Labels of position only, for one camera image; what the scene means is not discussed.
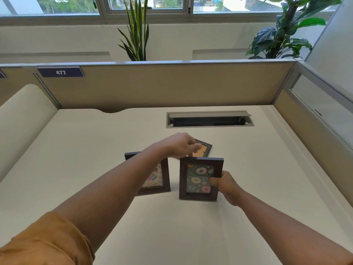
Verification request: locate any black photo frame cork backing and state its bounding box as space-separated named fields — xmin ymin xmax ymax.
xmin=191 ymin=139 xmax=213 ymax=158

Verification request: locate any snake plant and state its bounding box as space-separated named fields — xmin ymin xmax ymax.
xmin=117 ymin=0 xmax=150 ymax=62

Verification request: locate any orange shirt sleeve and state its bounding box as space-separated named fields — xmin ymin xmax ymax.
xmin=0 ymin=212 xmax=96 ymax=265

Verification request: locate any brown photo frame donut picture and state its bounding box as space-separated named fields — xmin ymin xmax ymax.
xmin=179 ymin=156 xmax=224 ymax=202

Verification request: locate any beige desk partition panel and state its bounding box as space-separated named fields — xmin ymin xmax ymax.
xmin=0 ymin=59 xmax=304 ymax=114

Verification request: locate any broad-leaf green plant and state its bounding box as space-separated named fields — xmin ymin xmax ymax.
xmin=245 ymin=0 xmax=347 ymax=60

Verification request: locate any brown photo frame colourful picture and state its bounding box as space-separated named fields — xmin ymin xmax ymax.
xmin=124 ymin=151 xmax=171 ymax=196

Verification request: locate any side partition with glass pane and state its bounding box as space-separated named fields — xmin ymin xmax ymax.
xmin=272 ymin=0 xmax=353 ymax=208

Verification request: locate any person's left forearm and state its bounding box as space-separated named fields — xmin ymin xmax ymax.
xmin=52 ymin=143 xmax=169 ymax=254

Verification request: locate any grey desk cable box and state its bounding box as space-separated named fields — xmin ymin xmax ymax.
xmin=166 ymin=110 xmax=255 ymax=129

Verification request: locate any person's right hand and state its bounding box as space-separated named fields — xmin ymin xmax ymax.
xmin=209 ymin=170 xmax=246 ymax=207

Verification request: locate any grey framed window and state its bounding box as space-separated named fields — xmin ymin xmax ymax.
xmin=0 ymin=0 xmax=343 ymax=26

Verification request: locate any person's left hand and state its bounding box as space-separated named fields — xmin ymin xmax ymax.
xmin=157 ymin=132 xmax=203 ymax=159

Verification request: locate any person's right forearm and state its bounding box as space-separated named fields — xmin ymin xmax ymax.
xmin=234 ymin=189 xmax=353 ymax=265

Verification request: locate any blue partition label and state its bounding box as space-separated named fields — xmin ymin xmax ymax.
xmin=37 ymin=67 xmax=85 ymax=78

